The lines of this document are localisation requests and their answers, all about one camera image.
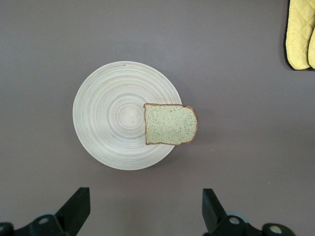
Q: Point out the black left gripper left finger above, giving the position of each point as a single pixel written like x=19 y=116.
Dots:
x=71 y=214

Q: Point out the round pale wooden plate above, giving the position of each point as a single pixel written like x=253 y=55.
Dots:
x=110 y=110

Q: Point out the table cover sheet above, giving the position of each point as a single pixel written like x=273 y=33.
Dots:
x=49 y=49

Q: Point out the speckled bread slice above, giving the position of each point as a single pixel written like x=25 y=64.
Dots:
x=169 y=124

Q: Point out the yellow quilted oven mitt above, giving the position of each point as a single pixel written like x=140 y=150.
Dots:
x=312 y=49
x=297 y=37

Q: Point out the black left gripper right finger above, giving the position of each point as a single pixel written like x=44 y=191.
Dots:
x=214 y=211

